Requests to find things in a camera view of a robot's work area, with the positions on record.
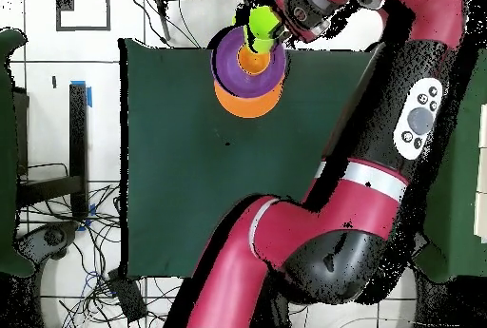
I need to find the dark green table cloth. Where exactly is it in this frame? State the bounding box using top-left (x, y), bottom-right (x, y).
top-left (119, 37), bottom-right (378, 280)

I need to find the tangle of cables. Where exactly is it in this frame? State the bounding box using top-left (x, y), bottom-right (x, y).
top-left (18, 162), bottom-right (184, 328)

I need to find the large orange bowl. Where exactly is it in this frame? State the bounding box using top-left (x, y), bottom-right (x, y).
top-left (213, 78), bottom-right (284, 120)

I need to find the black square frame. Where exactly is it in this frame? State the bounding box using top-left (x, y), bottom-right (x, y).
top-left (55, 0), bottom-right (112, 33)

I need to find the black metal stand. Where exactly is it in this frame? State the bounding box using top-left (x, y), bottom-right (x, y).
top-left (16, 82), bottom-right (89, 222)

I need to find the purple bowl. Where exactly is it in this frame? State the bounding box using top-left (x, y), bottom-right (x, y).
top-left (210, 25), bottom-right (287, 100)

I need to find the dark office chair base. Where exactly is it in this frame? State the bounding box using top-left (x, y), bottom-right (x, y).
top-left (16, 220), bottom-right (79, 261)

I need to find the blue tape strip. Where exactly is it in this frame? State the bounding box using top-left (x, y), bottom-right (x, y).
top-left (76, 203), bottom-right (97, 233)
top-left (69, 80), bottom-right (93, 109)

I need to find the orange cup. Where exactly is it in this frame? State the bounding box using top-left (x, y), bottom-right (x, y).
top-left (237, 44), bottom-right (272, 77)

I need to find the lime green cup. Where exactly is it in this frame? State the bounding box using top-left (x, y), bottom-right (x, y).
top-left (231, 5), bottom-right (284, 55)

